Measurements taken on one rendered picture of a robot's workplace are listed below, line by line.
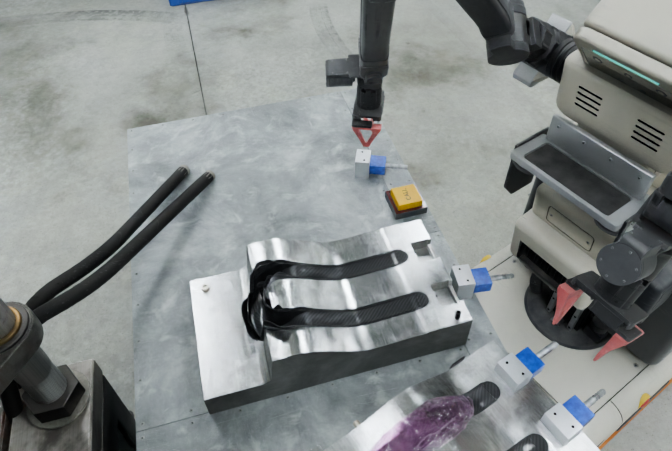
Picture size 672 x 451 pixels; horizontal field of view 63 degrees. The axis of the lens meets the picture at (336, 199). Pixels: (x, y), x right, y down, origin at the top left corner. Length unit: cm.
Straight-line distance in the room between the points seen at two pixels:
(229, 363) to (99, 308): 131
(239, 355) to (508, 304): 104
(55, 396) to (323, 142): 87
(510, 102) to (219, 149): 194
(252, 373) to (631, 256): 64
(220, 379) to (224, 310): 14
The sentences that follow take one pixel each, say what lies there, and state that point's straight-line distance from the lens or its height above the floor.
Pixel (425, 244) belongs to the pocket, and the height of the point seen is 87.
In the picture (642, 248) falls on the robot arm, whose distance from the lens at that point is 80.
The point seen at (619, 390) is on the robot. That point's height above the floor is 28.
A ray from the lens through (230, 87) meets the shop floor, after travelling 319.
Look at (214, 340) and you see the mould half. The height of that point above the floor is 86.
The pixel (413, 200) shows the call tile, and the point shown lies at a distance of 131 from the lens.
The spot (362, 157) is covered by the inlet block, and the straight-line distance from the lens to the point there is 139.
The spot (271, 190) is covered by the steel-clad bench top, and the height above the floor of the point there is 80.
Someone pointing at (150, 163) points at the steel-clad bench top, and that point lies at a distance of 154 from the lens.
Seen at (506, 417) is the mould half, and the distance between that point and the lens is 103.
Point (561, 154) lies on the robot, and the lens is 119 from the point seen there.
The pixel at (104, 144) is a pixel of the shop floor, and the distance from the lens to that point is 300.
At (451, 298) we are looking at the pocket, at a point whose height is 86.
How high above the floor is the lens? 178
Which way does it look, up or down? 46 degrees down
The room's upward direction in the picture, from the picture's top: 1 degrees counter-clockwise
